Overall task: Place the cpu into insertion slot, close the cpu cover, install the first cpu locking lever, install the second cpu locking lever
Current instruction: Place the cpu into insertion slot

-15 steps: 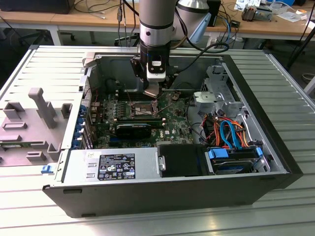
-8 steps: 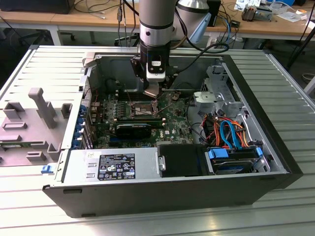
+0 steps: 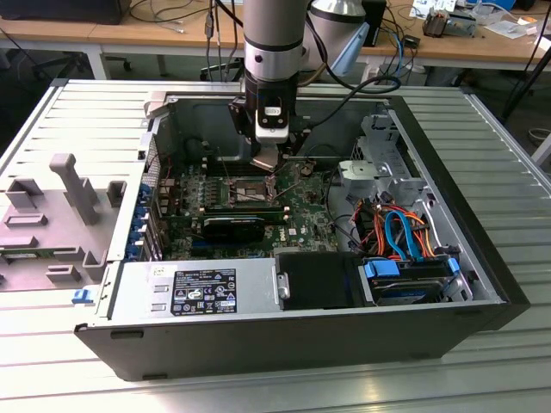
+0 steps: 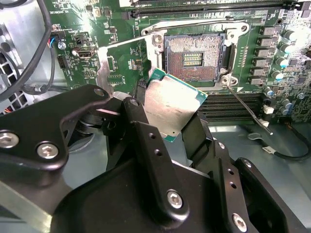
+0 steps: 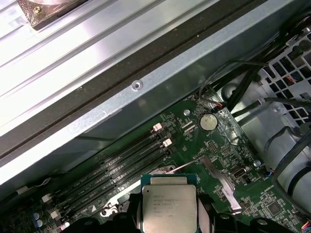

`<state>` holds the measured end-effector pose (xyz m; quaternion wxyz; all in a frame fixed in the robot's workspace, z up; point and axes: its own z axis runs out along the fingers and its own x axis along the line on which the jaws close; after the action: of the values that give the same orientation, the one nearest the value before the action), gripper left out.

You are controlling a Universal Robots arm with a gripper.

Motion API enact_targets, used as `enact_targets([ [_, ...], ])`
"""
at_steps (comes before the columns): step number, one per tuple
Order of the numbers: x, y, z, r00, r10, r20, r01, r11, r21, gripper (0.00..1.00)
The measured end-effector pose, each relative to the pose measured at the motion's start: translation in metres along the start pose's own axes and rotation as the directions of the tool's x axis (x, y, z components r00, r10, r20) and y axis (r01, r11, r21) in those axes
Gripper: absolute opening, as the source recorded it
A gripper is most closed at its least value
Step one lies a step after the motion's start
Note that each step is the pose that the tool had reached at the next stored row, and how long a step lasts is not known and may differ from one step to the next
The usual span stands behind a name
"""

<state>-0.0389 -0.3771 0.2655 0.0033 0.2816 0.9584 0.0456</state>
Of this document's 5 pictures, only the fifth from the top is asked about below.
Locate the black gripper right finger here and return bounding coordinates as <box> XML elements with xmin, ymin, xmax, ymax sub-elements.
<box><xmin>197</xmin><ymin>191</ymin><xmax>279</xmax><ymax>233</ymax></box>

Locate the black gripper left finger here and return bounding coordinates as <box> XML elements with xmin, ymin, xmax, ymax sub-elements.
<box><xmin>58</xmin><ymin>192</ymin><xmax>143</xmax><ymax>233</ymax></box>

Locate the metal socket cover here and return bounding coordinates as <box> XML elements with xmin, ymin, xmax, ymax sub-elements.
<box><xmin>170</xmin><ymin>155</ymin><xmax>243</xmax><ymax>211</ymax></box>

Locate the silver CPU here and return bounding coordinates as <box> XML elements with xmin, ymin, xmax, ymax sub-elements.
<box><xmin>140</xmin><ymin>173</ymin><xmax>198</xmax><ymax>233</ymax></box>

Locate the black RAM slot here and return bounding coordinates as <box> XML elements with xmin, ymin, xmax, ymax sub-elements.
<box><xmin>52</xmin><ymin>132</ymin><xmax>168</xmax><ymax>210</ymax></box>
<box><xmin>41</xmin><ymin>123</ymin><xmax>163</xmax><ymax>202</ymax></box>
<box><xmin>51</xmin><ymin>138</ymin><xmax>173</xmax><ymax>219</ymax></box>
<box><xmin>69</xmin><ymin>148</ymin><xmax>175</xmax><ymax>220</ymax></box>

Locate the internal USB port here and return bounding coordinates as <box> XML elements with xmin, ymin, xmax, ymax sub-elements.
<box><xmin>229</xmin><ymin>168</ymin><xmax>248</xmax><ymax>182</ymax></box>

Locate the green motherboard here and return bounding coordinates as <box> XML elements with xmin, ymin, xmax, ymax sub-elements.
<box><xmin>24</xmin><ymin>98</ymin><xmax>311</xmax><ymax>233</ymax></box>

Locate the silver coin cell battery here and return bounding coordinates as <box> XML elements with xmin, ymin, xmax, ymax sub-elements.
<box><xmin>199</xmin><ymin>113</ymin><xmax>219</xmax><ymax>132</ymax></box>

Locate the black PC case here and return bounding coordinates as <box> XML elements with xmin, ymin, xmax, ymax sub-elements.
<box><xmin>0</xmin><ymin>0</ymin><xmax>311</xmax><ymax>233</ymax></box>

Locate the metal drive cage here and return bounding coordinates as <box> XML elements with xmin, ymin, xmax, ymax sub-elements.
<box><xmin>259</xmin><ymin>31</ymin><xmax>311</xmax><ymax>127</ymax></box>

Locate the black cable loop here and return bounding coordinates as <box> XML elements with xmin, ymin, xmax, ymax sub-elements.
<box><xmin>271</xmin><ymin>125</ymin><xmax>311</xmax><ymax>203</ymax></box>

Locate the thick black cable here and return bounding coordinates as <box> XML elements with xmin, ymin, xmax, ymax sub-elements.
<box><xmin>263</xmin><ymin>96</ymin><xmax>311</xmax><ymax>109</ymax></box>
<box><xmin>228</xmin><ymin>67</ymin><xmax>259</xmax><ymax>113</ymax></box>

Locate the thin grey cable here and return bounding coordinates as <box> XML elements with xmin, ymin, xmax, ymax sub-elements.
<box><xmin>198</xmin><ymin>60</ymin><xmax>269</xmax><ymax>99</ymax></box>

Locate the brown square base plate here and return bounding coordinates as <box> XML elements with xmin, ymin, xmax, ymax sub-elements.
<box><xmin>16</xmin><ymin>0</ymin><xmax>85</xmax><ymax>32</ymax></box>

